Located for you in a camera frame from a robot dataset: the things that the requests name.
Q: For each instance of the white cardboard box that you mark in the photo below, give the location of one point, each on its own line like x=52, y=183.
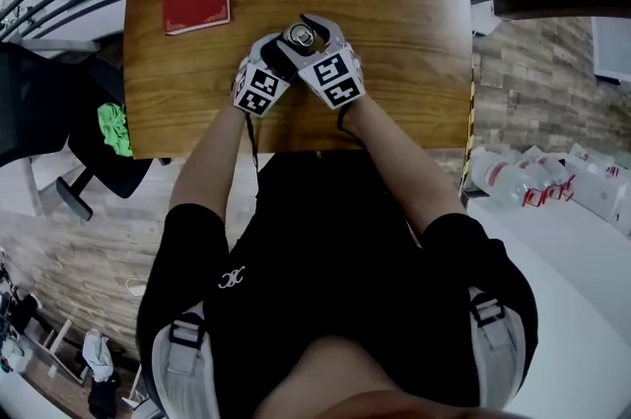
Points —
x=599, y=188

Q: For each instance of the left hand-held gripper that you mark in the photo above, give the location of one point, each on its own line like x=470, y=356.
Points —
x=256, y=94

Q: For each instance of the person's left forearm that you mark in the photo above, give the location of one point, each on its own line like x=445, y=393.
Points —
x=212, y=151

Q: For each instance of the small white box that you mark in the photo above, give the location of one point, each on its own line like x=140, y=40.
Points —
x=484, y=19

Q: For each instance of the white flat panel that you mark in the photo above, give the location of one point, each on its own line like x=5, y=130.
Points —
x=613, y=47

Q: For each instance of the wooden frame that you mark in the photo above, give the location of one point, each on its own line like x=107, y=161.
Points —
x=64, y=348

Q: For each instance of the yellow black hazard tape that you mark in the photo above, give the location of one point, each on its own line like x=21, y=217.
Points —
x=469, y=121

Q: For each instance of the black bag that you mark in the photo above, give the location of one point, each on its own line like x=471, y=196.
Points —
x=103, y=397

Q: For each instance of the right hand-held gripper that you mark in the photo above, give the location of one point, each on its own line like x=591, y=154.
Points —
x=337, y=82

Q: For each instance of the white plastic bag red print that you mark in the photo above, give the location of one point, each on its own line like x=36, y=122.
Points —
x=547, y=195
x=495, y=173

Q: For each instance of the green cloth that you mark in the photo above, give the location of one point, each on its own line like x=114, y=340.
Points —
x=116, y=128

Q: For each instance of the white crumpled cloth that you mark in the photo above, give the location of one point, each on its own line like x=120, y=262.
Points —
x=96, y=353

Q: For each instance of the black office chair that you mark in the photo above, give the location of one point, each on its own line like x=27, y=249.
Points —
x=44, y=111

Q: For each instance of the person's right forearm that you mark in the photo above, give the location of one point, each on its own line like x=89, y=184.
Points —
x=389, y=151

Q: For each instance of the person's black shirt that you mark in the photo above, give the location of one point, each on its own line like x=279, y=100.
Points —
x=345, y=239

